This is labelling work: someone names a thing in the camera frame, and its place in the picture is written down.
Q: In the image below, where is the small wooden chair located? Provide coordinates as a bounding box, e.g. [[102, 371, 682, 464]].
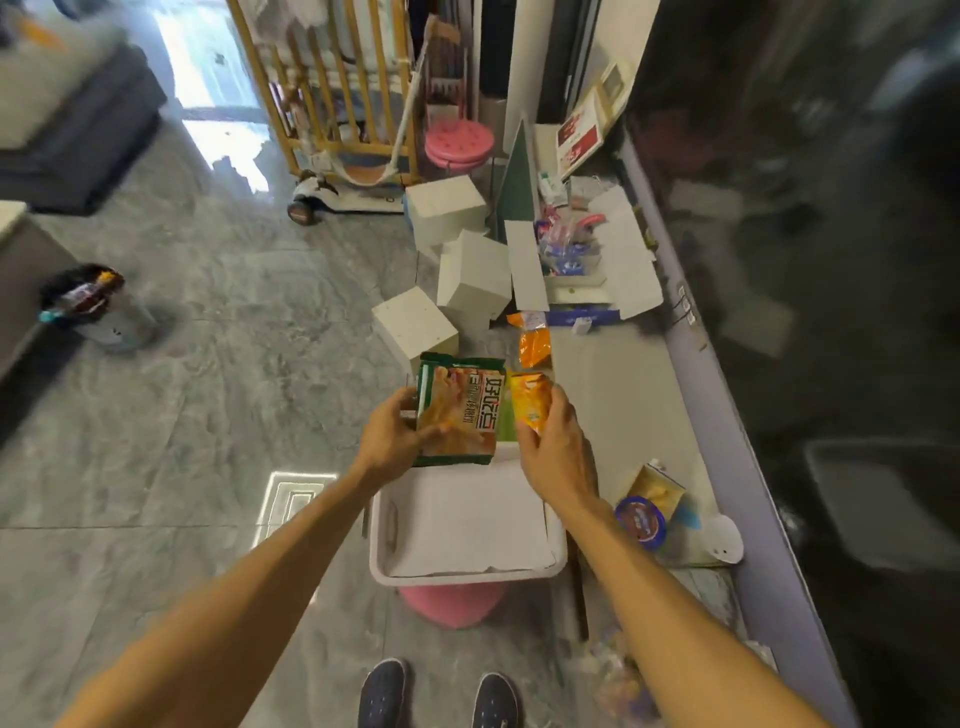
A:
[[423, 14, 470, 106]]

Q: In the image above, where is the pale picture frame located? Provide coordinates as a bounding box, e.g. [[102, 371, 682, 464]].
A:
[[599, 63, 635, 114]]

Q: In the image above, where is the wall power outlet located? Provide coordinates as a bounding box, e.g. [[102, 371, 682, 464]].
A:
[[674, 281, 710, 350]]

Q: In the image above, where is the blue round tub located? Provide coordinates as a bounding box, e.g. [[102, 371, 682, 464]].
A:
[[614, 496, 669, 553]]

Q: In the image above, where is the black television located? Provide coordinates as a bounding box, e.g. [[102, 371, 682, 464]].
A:
[[629, 0, 960, 728]]

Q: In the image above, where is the person's right shoe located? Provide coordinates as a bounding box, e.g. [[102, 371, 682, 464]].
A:
[[470, 672, 523, 728]]

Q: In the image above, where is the grey television cabinet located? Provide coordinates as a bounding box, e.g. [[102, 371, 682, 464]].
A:
[[532, 123, 781, 728]]

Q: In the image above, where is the pink round stool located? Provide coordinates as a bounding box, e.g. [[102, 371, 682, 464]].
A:
[[397, 581, 511, 630], [423, 118, 496, 175]]

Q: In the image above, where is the green board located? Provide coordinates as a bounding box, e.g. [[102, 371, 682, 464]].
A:
[[494, 118, 538, 223]]

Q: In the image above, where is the person's left forearm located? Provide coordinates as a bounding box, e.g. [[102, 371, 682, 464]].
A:
[[56, 468, 391, 728]]

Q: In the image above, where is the person's shoe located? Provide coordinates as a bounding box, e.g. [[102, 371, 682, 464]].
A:
[[357, 658, 410, 728], [470, 672, 523, 728]]

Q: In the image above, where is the white tower air conditioner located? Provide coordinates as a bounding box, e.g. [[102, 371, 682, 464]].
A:
[[476, 0, 556, 151]]

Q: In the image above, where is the red picture frame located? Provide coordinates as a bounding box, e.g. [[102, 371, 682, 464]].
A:
[[554, 86, 607, 181]]

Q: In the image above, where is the person's right forearm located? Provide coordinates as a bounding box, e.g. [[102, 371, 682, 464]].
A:
[[566, 502, 830, 728]]

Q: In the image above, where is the open white cardboard box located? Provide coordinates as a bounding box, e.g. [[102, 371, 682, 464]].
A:
[[503, 185, 665, 328]]

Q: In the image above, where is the white storage basket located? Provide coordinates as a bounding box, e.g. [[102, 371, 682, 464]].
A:
[[367, 442, 569, 589]]

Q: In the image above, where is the white kick scooter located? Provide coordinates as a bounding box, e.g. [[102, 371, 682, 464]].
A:
[[287, 14, 440, 226]]

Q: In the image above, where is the orange snack bag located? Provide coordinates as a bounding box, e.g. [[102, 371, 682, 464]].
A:
[[507, 311, 554, 370]]

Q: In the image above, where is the green-edged biscuit snack box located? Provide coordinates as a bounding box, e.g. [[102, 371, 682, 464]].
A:
[[412, 352, 510, 468]]

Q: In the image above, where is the pile of colourful packets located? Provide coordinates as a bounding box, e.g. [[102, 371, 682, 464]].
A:
[[533, 208, 607, 275]]

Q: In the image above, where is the white grey coffee table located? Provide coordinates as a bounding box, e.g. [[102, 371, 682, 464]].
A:
[[0, 200, 76, 376]]

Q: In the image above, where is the person's right hand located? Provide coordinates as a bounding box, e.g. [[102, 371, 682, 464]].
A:
[[515, 383, 601, 519]]

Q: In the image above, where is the wooden crib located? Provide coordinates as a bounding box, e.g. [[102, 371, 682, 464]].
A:
[[224, 0, 421, 185]]

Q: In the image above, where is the white lidded cup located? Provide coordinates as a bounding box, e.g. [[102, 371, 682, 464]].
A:
[[701, 513, 745, 565]]

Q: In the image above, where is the person's left shoe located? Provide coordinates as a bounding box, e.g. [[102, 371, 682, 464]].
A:
[[357, 658, 410, 728]]

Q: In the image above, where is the tan paper box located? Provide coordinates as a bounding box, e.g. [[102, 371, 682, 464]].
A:
[[628, 459, 686, 523]]

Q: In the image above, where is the clear plastic bag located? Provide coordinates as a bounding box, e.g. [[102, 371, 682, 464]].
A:
[[584, 637, 661, 721]]

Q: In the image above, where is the person's left hand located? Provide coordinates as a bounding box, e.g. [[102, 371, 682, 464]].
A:
[[352, 387, 451, 493]]

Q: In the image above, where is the dark grey sofa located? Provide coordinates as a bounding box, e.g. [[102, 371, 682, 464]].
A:
[[0, 22, 168, 217]]

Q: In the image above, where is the small orange snack packet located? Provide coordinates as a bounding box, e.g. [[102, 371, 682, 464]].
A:
[[509, 371, 555, 436]]

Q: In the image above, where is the grey waste bin black liner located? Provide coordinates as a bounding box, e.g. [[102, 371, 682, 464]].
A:
[[38, 263, 159, 354]]

